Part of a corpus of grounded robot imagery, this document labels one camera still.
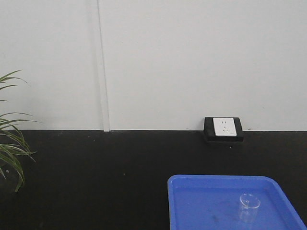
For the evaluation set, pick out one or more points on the clear glass beaker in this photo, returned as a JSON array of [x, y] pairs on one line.
[[248, 207]]

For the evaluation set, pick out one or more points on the blue plastic tray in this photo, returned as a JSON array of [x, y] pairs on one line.
[[212, 202]]

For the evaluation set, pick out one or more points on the green spider plant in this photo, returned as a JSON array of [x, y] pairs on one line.
[[16, 145]]

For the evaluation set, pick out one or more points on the white wall power socket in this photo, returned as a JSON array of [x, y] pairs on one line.
[[223, 129]]

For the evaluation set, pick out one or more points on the white wall trim strip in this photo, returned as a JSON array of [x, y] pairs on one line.
[[102, 74]]

